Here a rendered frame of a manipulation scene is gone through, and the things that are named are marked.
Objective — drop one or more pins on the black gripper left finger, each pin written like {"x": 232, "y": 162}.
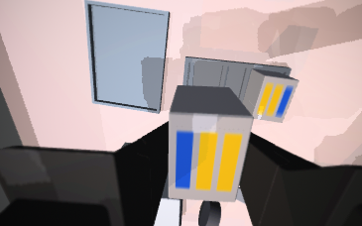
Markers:
{"x": 128, "y": 182}

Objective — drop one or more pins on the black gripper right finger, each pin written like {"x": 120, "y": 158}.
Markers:
{"x": 282, "y": 189}

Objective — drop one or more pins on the dark grey cylinder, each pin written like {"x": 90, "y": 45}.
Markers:
{"x": 209, "y": 213}

